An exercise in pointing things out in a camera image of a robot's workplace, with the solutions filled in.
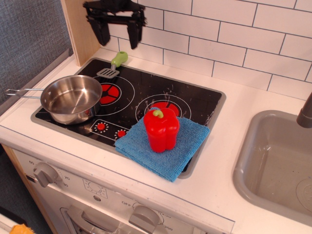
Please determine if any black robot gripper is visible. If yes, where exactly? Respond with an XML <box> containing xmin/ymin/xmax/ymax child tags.
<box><xmin>82</xmin><ymin>0</ymin><xmax>146</xmax><ymax>49</ymax></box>

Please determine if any green handled grey spatula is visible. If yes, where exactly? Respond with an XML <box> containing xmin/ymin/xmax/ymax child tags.
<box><xmin>97</xmin><ymin>51</ymin><xmax>128</xmax><ymax>79</ymax></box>

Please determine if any stainless steel pot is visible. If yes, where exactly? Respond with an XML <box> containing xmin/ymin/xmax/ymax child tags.
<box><xmin>4</xmin><ymin>75</ymin><xmax>102</xmax><ymax>125</ymax></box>

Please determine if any orange black object corner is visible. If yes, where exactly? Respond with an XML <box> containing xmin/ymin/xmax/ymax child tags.
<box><xmin>9</xmin><ymin>224</ymin><xmax>34</xmax><ymax>234</ymax></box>

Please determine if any wooden side panel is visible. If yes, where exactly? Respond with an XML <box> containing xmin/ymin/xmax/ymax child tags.
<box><xmin>60</xmin><ymin>0</ymin><xmax>100</xmax><ymax>67</ymax></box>

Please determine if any black toy stove top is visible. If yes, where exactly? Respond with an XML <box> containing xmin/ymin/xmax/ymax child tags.
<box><xmin>30</xmin><ymin>58</ymin><xmax>227</xmax><ymax>180</ymax></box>

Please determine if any red toy bell pepper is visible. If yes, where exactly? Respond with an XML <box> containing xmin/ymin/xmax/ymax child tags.
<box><xmin>143</xmin><ymin>108</ymin><xmax>180</xmax><ymax>153</ymax></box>

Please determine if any blue folded cloth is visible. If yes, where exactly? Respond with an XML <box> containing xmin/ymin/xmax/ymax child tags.
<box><xmin>115</xmin><ymin>108</ymin><xmax>210</xmax><ymax>182</ymax></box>

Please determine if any grey left oven knob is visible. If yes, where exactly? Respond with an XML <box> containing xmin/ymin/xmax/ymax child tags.
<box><xmin>34</xmin><ymin>162</ymin><xmax>58</xmax><ymax>188</ymax></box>

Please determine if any grey oven knob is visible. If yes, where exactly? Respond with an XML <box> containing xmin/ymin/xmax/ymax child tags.
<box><xmin>129</xmin><ymin>206</ymin><xmax>160</xmax><ymax>234</ymax></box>
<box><xmin>34</xmin><ymin>162</ymin><xmax>58</xmax><ymax>188</ymax></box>

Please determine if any grey right oven knob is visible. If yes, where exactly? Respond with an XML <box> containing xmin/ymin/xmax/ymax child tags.
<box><xmin>129</xmin><ymin>206</ymin><xmax>160</xmax><ymax>234</ymax></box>

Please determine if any grey faucet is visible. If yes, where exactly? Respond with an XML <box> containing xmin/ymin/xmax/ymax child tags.
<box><xmin>296</xmin><ymin>93</ymin><xmax>312</xmax><ymax>128</ymax></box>

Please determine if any grey toy sink basin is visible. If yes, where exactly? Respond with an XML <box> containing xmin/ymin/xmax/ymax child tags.
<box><xmin>233</xmin><ymin>110</ymin><xmax>312</xmax><ymax>226</ymax></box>

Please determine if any grey oven door handle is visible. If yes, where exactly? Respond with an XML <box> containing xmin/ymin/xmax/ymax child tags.
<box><xmin>66</xmin><ymin>205</ymin><xmax>137</xmax><ymax>234</ymax></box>

